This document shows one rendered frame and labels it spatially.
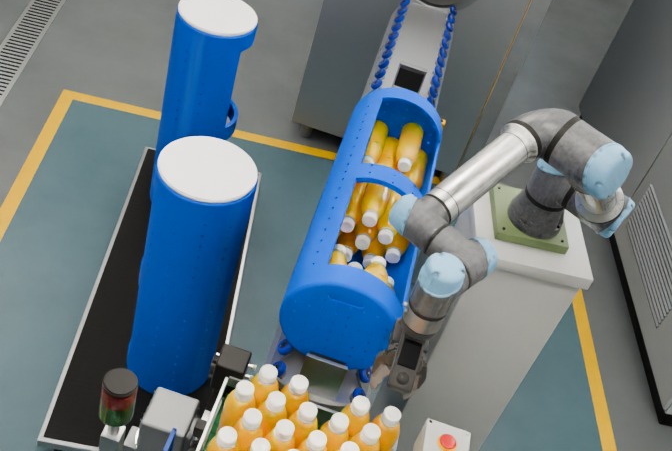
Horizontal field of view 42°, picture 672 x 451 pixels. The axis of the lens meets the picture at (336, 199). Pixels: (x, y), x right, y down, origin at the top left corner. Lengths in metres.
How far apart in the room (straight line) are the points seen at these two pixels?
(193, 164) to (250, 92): 2.19
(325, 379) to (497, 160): 0.66
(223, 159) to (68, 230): 1.33
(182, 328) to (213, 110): 0.88
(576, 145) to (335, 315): 0.66
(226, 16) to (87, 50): 1.69
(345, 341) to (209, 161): 0.70
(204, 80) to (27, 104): 1.37
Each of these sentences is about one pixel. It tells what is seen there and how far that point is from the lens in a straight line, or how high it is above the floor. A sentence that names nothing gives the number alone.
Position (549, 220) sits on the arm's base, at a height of 1.24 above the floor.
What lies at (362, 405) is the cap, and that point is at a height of 1.09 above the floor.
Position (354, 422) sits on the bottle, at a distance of 1.96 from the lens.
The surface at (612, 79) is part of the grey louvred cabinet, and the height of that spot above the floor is 0.45.
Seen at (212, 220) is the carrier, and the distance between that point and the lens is 2.40.
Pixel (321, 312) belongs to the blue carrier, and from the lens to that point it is 2.03.
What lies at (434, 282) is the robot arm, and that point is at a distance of 1.56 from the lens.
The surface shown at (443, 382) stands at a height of 0.61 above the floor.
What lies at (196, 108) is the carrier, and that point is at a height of 0.71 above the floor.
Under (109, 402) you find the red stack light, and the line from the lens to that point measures 1.67.
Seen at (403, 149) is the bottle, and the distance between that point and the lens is 2.57.
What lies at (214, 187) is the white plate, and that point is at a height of 1.04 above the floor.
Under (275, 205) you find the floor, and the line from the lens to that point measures 3.97.
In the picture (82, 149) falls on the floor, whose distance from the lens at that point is 4.09.
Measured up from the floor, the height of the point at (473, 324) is 0.88.
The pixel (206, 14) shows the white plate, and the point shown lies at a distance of 3.13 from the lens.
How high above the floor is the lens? 2.60
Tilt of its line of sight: 39 degrees down
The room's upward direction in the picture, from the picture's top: 18 degrees clockwise
